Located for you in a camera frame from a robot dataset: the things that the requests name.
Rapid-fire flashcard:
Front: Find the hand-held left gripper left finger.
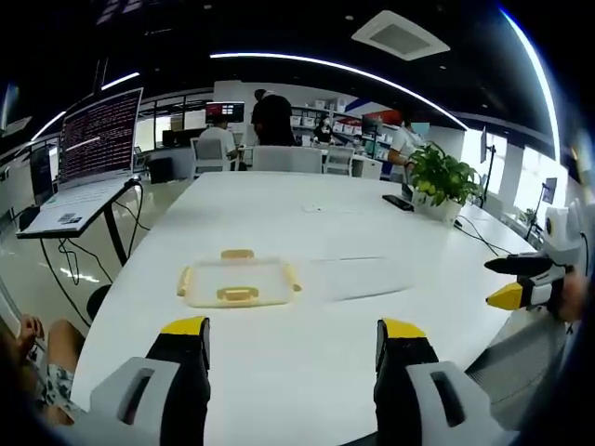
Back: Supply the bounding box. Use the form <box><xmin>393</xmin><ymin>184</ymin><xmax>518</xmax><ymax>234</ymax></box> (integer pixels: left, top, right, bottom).
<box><xmin>69</xmin><ymin>316</ymin><xmax>213</xmax><ymax>446</ymax></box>

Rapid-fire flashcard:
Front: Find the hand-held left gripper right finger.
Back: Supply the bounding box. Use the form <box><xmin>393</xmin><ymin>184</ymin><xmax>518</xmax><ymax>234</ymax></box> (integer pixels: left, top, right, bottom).
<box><xmin>374</xmin><ymin>318</ymin><xmax>518</xmax><ymax>446</ymax></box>

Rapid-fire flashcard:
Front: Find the person's right hand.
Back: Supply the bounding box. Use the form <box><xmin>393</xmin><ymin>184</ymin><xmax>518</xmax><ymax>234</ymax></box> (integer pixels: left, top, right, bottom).
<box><xmin>554</xmin><ymin>270</ymin><xmax>595</xmax><ymax>323</ymax></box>

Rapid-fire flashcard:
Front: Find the grey mesh office chair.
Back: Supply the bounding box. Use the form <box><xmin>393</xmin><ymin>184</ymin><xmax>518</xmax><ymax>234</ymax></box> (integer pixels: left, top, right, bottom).
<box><xmin>464</xmin><ymin>309</ymin><xmax>574</xmax><ymax>419</ymax></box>

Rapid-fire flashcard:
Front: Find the clear lid with yellow clips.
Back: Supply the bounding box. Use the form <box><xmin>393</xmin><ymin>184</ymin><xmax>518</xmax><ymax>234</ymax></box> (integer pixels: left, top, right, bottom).
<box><xmin>176</xmin><ymin>249</ymin><xmax>304</xmax><ymax>310</ymax></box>

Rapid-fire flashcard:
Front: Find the black round stool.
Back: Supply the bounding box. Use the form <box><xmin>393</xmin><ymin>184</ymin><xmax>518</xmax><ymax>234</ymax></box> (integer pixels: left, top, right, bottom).
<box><xmin>86</xmin><ymin>283</ymin><xmax>113</xmax><ymax>322</ymax></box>

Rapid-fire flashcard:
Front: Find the black monitor on pole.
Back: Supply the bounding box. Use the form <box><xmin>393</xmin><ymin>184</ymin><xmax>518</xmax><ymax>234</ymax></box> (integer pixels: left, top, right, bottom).
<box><xmin>478</xmin><ymin>125</ymin><xmax>497</xmax><ymax>209</ymax></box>

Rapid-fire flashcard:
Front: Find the green potted plant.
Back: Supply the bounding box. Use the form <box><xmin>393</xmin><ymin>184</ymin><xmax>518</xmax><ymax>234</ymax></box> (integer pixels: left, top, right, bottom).
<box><xmin>407</xmin><ymin>140</ymin><xmax>485</xmax><ymax>223</ymax></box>

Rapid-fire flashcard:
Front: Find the black phone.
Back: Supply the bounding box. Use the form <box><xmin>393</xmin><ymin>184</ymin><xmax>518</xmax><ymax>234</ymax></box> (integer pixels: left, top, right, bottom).
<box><xmin>381</xmin><ymin>193</ymin><xmax>416</xmax><ymax>214</ymax></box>

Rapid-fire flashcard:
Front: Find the white tilted stand table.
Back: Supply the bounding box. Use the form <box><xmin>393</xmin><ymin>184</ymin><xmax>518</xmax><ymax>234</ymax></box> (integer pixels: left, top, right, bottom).
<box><xmin>15</xmin><ymin>177</ymin><xmax>142</xmax><ymax>269</ymax></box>

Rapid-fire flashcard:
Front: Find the black computer case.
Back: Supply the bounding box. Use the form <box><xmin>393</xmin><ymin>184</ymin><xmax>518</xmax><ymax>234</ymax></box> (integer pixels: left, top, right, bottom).
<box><xmin>148</xmin><ymin>156</ymin><xmax>176</xmax><ymax>185</ymax></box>

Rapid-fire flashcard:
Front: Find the shelf with white boxes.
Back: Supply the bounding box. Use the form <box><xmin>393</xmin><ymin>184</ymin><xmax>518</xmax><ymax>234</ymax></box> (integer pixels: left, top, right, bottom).
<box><xmin>289</xmin><ymin>98</ymin><xmax>402</xmax><ymax>151</ymax></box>

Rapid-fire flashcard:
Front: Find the large screen with text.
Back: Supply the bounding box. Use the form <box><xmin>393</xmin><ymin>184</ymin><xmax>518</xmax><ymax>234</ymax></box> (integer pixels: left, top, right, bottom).
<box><xmin>58</xmin><ymin>86</ymin><xmax>145</xmax><ymax>188</ymax></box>

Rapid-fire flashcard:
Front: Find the ceiling air conditioner vent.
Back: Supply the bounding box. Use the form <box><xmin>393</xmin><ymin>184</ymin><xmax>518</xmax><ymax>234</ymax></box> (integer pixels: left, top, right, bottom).
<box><xmin>350</xmin><ymin>9</ymin><xmax>452</xmax><ymax>62</ymax></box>

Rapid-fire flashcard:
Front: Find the red-lit monitor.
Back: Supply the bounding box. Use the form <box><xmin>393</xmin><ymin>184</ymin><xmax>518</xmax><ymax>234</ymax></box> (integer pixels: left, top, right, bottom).
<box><xmin>205</xmin><ymin>101</ymin><xmax>245</xmax><ymax>125</ymax></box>

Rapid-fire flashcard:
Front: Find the black cable on table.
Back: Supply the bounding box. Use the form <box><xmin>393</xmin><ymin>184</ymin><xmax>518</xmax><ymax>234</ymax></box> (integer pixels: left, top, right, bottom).
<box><xmin>452</xmin><ymin>215</ymin><xmax>513</xmax><ymax>257</ymax></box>

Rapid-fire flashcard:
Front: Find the black cable under stand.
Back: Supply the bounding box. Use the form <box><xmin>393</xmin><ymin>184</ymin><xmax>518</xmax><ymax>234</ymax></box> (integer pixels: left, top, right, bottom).
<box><xmin>38</xmin><ymin>183</ymin><xmax>152</xmax><ymax>327</ymax></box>

